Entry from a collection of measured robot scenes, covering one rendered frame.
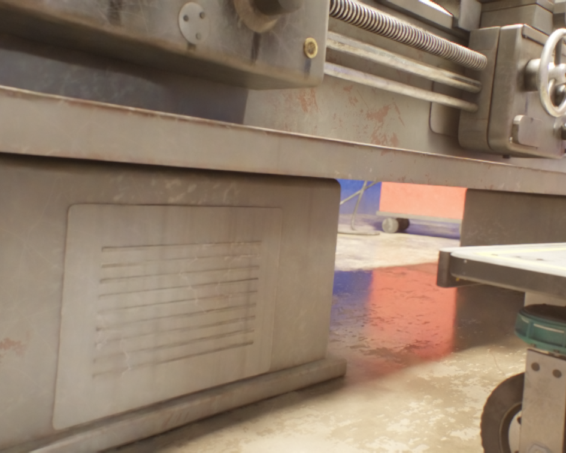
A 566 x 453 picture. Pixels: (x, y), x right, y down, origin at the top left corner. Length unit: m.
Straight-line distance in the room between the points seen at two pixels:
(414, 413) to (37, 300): 0.66
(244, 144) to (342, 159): 0.23
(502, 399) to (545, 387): 0.07
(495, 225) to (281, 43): 2.03
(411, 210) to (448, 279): 3.84
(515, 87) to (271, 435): 1.04
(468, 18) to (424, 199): 3.03
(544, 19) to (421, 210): 3.03
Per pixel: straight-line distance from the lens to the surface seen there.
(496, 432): 0.89
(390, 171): 1.17
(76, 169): 0.85
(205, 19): 0.85
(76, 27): 0.77
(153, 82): 1.00
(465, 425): 1.15
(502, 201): 2.83
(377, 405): 1.16
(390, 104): 1.47
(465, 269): 0.77
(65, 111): 0.73
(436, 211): 4.62
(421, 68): 1.41
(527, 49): 1.68
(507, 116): 1.61
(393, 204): 4.68
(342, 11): 1.19
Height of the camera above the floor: 0.40
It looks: 4 degrees down
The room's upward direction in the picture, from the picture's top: 5 degrees clockwise
